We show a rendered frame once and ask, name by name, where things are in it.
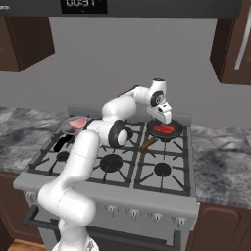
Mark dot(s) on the pink raw steak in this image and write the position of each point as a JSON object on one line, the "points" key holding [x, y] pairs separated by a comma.
{"points": [[77, 123]]}

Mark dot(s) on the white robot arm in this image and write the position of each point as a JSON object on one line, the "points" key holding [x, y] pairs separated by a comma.
{"points": [[78, 157]]}

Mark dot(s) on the dark brown wall cupboard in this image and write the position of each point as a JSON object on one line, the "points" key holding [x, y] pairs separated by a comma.
{"points": [[228, 45], [23, 42]]}

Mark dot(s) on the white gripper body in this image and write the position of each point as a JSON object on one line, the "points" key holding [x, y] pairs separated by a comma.
{"points": [[162, 112]]}

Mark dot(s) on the white stove knob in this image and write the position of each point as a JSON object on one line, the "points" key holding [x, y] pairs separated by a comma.
{"points": [[111, 208], [30, 195], [157, 216], [180, 221], [134, 213]]}

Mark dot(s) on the black microwave with clock display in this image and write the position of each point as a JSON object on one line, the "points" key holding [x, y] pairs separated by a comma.
{"points": [[147, 8]]}

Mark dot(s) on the dark brown base cupboard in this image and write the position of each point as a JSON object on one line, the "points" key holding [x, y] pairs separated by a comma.
{"points": [[222, 228], [13, 209]]}

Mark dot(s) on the red raw steak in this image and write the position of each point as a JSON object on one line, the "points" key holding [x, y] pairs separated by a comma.
{"points": [[163, 129]]}

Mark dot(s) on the grey gas stove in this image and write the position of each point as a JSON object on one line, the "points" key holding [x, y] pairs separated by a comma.
{"points": [[157, 192]]}

